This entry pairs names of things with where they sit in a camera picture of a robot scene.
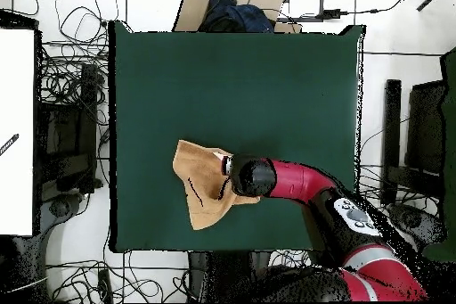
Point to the dark blue garment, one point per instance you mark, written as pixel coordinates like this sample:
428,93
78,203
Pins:
242,17

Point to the orange terry towel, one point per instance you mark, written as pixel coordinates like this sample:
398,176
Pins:
196,175

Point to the brown cardboard box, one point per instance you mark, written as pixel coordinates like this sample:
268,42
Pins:
192,11

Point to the black frame stand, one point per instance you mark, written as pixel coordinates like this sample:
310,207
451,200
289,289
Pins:
87,122

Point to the grey caster base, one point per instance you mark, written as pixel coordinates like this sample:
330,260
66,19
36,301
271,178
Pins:
416,220

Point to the black power strip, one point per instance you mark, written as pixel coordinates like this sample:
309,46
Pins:
105,286

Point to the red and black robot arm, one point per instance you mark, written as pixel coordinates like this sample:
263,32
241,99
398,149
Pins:
302,179

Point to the dark green table cloth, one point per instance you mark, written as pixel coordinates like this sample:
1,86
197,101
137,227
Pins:
213,79

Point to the black power adapter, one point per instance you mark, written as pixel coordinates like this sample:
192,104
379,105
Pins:
329,14

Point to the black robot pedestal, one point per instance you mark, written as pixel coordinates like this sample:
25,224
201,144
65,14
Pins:
221,275

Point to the black striped stick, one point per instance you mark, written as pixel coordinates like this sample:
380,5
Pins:
9,144

